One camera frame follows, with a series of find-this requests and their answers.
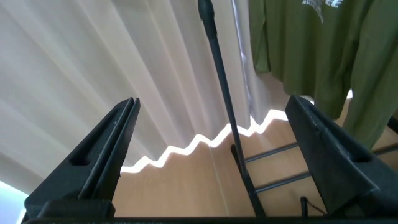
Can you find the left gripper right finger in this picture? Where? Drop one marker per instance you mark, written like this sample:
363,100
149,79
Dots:
342,174

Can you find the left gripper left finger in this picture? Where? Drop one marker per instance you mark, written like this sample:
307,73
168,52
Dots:
93,168

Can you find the green printed T-shirt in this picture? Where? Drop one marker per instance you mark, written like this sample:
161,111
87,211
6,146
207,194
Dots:
311,46

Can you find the black clothes rack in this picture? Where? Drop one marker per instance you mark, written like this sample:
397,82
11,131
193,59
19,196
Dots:
218,62

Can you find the beige curtain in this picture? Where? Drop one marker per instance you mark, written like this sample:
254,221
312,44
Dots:
77,62

